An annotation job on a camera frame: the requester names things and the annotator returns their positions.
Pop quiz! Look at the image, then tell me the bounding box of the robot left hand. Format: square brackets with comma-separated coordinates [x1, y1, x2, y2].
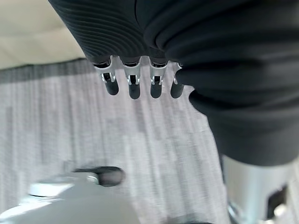
[48, 0, 299, 224]

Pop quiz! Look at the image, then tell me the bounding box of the beige sofa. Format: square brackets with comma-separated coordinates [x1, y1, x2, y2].
[0, 0, 87, 70]

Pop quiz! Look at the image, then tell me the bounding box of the grey striped carpet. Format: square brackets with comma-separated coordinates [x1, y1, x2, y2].
[0, 57, 231, 224]

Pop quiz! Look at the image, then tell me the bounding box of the dark robot foot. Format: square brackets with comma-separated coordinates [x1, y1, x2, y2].
[73, 166, 126, 188]

